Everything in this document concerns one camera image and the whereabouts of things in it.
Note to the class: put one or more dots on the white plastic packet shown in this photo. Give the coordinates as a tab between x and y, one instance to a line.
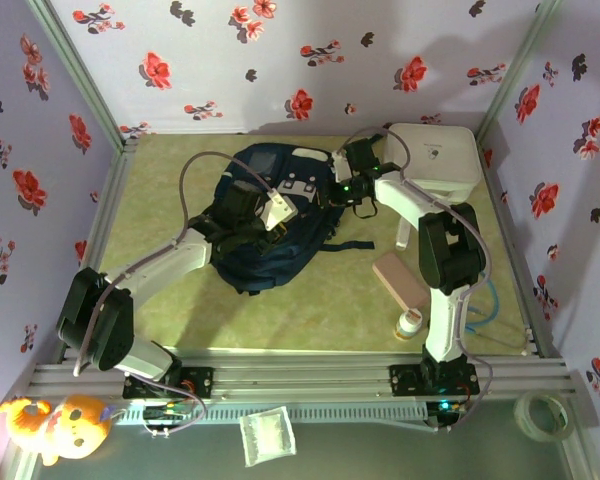
267	435

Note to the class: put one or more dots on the orange plush toy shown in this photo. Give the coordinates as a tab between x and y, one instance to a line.
75	425

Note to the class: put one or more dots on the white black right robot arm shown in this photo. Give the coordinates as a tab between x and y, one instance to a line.
445	325

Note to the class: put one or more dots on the clear tape roll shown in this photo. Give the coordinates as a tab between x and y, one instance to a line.
519	412

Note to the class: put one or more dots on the pink pencil case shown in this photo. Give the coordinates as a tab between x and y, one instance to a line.
400	280

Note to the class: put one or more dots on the aluminium frame side rail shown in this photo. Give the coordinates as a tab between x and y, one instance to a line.
100	240
502	210

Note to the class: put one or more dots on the white card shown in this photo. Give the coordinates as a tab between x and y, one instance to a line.
403	235

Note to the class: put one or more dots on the white orange medicine bottle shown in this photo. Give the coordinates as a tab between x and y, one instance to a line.
407	325

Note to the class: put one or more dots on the white storage case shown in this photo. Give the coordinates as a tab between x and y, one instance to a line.
430	155

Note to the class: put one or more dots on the navy blue backpack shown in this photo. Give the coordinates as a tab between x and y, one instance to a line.
280	260

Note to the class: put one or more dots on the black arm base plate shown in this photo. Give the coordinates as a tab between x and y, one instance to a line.
200	382
402	380

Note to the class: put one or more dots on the aluminium frame post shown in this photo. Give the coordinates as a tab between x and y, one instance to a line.
80	75
515	65

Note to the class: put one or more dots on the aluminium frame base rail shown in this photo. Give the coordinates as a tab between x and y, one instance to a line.
305	375

